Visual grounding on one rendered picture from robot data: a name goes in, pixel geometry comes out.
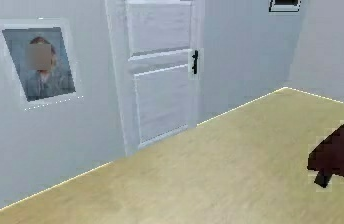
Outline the white panelled room door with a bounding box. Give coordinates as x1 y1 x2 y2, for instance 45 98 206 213
105 0 206 157

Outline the white framed portrait picture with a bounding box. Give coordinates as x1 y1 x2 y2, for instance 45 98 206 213
0 17 84 111

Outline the black white framed picture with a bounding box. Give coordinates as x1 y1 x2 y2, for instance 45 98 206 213
268 0 302 14

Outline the black door handle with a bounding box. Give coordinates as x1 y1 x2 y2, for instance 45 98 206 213
191 49 200 75

